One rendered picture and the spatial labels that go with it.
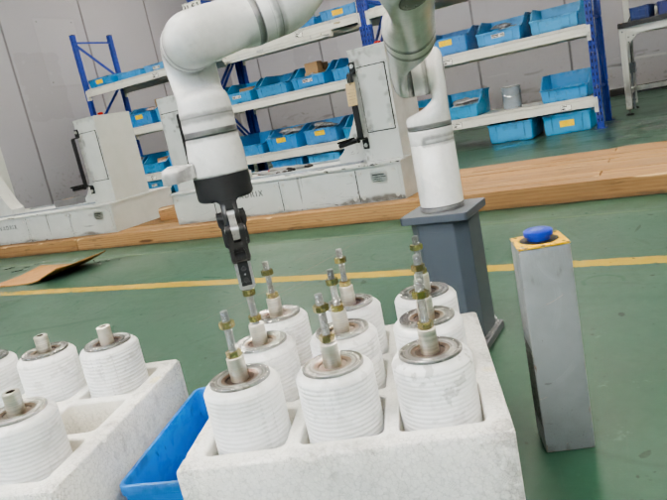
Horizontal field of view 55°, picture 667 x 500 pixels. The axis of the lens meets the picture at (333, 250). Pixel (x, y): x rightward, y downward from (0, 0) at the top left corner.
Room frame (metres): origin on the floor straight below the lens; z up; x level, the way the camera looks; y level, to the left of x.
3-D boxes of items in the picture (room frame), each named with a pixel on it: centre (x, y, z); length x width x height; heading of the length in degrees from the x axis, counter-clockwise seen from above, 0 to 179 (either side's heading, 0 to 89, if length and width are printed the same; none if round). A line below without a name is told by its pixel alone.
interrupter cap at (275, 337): (0.86, 0.13, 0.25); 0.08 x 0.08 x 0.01
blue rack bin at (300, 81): (6.41, -0.20, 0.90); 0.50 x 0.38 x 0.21; 150
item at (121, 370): (1.02, 0.40, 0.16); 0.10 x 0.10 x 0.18
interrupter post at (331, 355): (0.73, 0.03, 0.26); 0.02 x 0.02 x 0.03
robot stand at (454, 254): (1.34, -0.25, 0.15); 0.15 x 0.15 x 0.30; 59
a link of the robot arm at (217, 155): (0.86, 0.15, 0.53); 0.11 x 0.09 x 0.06; 99
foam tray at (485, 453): (0.84, 0.01, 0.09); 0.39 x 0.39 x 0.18; 81
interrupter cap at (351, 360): (0.73, 0.03, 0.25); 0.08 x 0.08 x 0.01
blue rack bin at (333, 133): (6.43, -0.22, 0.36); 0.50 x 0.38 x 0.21; 150
